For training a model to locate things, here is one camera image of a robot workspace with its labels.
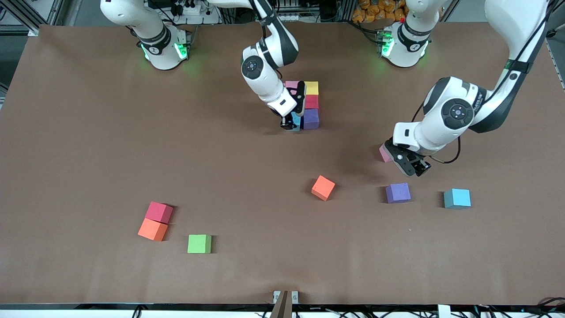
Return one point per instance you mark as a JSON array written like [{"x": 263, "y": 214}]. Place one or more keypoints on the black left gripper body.
[{"x": 418, "y": 166}]

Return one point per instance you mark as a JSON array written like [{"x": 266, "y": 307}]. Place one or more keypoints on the light blue foam cube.
[
  {"x": 299, "y": 123},
  {"x": 457, "y": 198}
]

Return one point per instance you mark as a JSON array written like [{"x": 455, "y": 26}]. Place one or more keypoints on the purple foam cube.
[
  {"x": 398, "y": 193},
  {"x": 311, "y": 119}
]

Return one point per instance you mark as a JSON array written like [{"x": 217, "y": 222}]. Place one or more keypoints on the red foam cube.
[
  {"x": 159, "y": 212},
  {"x": 312, "y": 102}
]

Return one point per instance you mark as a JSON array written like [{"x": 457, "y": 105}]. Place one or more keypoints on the pink foam cube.
[
  {"x": 291, "y": 84},
  {"x": 385, "y": 153}
]

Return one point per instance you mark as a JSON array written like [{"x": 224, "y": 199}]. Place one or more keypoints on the yellow foam cube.
[{"x": 312, "y": 88}]

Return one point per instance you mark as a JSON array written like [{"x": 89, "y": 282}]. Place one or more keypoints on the orange foam cube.
[
  {"x": 323, "y": 187},
  {"x": 152, "y": 230}
]

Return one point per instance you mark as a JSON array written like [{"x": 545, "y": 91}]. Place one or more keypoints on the green foam cube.
[{"x": 199, "y": 244}]

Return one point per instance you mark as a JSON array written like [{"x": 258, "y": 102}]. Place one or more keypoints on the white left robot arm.
[{"x": 435, "y": 132}]

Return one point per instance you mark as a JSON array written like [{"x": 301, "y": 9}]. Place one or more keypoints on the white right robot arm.
[{"x": 269, "y": 88}]

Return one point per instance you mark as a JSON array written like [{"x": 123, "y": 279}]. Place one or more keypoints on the white power strip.
[
  {"x": 192, "y": 9},
  {"x": 289, "y": 17}
]

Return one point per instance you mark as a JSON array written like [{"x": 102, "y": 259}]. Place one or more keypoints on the brown table cover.
[{"x": 265, "y": 247}]

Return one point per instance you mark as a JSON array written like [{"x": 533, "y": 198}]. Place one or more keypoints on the bag of orange fruit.
[{"x": 375, "y": 11}]

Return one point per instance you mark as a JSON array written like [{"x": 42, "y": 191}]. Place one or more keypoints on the small white box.
[{"x": 444, "y": 312}]

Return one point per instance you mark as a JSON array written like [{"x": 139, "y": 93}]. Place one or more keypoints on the small metal bracket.
[{"x": 295, "y": 297}]

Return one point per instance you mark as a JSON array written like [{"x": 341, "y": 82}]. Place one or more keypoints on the brown camera post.
[{"x": 282, "y": 309}]

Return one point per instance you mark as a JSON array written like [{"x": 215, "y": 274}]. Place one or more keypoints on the aluminium frame profile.
[
  {"x": 53, "y": 11},
  {"x": 558, "y": 6}
]

